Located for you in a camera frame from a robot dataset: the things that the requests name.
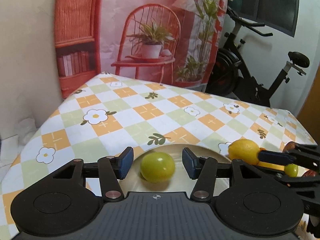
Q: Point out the black exercise bike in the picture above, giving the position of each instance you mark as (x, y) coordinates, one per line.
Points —
(250, 85)

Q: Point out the beige oval bowl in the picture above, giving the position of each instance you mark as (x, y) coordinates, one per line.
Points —
(176, 153)

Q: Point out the yellow lemon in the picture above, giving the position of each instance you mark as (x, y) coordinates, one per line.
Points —
(243, 151)

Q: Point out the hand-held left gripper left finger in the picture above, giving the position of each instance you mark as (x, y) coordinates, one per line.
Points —
(125, 163)

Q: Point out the printed pink backdrop cloth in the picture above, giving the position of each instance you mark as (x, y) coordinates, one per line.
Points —
(112, 17)

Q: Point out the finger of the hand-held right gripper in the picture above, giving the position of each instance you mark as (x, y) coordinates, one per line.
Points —
(275, 157)
(307, 188)

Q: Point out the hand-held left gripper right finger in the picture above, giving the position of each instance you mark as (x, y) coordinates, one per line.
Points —
(188, 163)

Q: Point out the green jujube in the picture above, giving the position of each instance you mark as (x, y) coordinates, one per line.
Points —
(157, 166)
(291, 170)

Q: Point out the red apple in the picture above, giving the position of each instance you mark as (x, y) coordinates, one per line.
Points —
(290, 145)

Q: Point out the dark window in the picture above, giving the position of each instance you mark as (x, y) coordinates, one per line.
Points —
(275, 5)

